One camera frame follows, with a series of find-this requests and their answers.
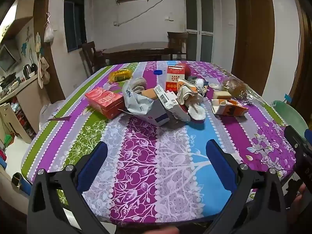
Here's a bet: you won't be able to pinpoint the orange white paper carton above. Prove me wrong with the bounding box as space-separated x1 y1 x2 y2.
212 99 249 117

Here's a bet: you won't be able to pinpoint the yellow sponge block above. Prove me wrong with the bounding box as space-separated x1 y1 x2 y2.
212 91 232 99

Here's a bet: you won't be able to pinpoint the red tissue box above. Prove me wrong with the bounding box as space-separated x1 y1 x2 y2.
85 87 125 120

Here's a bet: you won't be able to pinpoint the white face mask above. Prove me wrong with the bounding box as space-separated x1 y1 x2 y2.
195 78 207 97

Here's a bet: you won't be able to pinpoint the white sock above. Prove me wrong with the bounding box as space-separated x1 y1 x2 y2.
177 78 206 123

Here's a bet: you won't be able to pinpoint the green cloth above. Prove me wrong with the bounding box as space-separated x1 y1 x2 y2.
187 76 198 84

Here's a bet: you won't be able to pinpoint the white medicine box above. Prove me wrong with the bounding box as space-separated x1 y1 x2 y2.
153 85 190 123

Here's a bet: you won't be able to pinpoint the red cigarette carton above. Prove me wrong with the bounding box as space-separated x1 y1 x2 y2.
165 63 185 93

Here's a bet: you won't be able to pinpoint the orange sponge block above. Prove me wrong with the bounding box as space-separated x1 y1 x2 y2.
141 88 158 100

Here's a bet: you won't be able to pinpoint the green trash bin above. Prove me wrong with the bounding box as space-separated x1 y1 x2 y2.
271 100 308 138

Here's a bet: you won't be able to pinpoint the bread in clear bag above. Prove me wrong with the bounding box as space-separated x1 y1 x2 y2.
221 76 264 104

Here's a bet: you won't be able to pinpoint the small white round lid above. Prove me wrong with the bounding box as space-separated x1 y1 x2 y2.
209 83 221 90

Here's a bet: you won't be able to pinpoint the kitchen counter cabinet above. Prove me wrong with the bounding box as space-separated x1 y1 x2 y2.
1 75 50 144

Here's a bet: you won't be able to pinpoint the brown wooden door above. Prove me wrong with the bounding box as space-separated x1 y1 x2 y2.
232 0 275 95

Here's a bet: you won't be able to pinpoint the hanging cloth towels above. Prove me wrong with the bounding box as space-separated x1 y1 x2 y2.
35 32 50 89

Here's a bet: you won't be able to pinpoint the floral purple tablecloth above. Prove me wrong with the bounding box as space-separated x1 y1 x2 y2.
21 65 295 223

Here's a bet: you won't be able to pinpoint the red apple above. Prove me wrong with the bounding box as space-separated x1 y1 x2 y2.
177 63 191 78

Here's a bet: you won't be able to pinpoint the black electric kettle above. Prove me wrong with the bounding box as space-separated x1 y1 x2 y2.
23 65 32 80

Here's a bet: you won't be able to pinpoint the yellow snack packet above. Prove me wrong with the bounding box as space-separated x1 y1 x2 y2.
108 69 133 82

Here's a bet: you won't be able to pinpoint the wooden chair left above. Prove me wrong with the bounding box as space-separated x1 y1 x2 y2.
82 41 107 75

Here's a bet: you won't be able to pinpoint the wooden chair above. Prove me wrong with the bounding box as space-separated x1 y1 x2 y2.
167 32 188 60
82 41 107 75

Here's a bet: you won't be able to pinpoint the range hood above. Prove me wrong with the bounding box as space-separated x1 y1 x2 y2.
0 39 21 72

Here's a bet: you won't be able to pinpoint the wooden chair right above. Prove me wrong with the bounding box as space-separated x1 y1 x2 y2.
167 32 188 60

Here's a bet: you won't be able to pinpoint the blue bottle cap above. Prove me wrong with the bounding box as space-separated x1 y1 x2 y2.
153 70 163 75

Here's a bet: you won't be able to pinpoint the hanging white plastic bag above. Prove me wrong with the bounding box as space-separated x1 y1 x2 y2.
44 12 54 43

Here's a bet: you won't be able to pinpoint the dark wooden dining table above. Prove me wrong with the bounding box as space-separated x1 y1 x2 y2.
100 41 174 65

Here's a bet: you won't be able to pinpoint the white glass double door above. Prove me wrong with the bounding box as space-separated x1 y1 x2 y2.
185 0 214 62

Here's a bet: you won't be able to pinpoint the dark window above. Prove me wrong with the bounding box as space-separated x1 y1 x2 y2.
64 0 87 52

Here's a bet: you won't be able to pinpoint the wall cable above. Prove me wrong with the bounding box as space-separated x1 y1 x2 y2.
113 0 185 27

